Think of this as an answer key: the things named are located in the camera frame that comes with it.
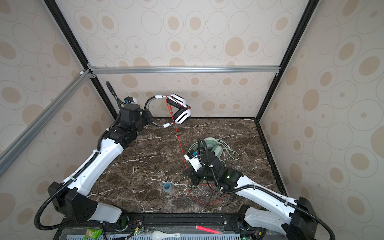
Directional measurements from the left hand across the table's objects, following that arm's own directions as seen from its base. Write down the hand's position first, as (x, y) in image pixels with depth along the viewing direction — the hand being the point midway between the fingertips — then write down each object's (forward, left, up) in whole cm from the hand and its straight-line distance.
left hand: (153, 107), depth 74 cm
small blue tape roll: (-27, -5, -36) cm, 45 cm away
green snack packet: (-50, +27, -32) cm, 65 cm away
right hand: (-25, -16, -18) cm, 35 cm away
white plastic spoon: (-50, -4, -34) cm, 60 cm away
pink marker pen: (-47, -28, -35) cm, 65 cm away
